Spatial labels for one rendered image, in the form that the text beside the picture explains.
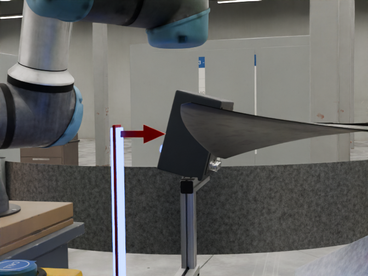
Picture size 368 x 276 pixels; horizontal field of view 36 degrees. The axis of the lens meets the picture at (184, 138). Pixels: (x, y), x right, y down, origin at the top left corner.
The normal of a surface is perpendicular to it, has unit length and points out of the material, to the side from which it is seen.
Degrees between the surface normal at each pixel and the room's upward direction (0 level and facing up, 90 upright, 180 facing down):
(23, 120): 94
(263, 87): 90
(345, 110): 90
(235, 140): 160
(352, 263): 55
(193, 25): 92
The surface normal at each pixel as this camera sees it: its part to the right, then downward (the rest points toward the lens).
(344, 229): 0.44, 0.04
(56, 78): 0.59, -0.43
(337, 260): -0.76, -0.54
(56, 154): -0.25, 0.05
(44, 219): 0.96, 0.00
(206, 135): -0.04, 0.96
